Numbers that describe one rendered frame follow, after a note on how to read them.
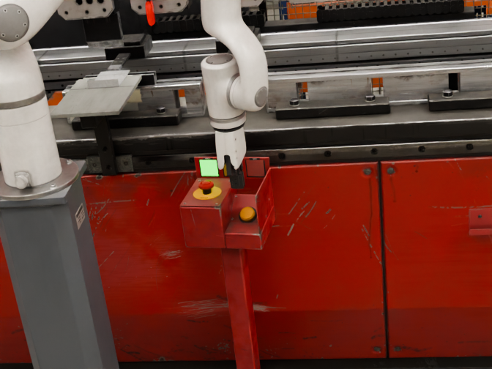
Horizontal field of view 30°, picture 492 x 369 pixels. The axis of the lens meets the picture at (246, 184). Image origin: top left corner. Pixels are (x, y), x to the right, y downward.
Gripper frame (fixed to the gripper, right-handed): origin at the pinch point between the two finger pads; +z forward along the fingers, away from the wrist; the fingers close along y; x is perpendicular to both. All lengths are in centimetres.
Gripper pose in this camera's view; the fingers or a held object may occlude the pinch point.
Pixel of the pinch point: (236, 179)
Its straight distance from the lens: 221.2
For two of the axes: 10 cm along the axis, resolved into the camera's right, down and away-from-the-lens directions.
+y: -2.3, 5.2, -8.2
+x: 9.7, 0.1, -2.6
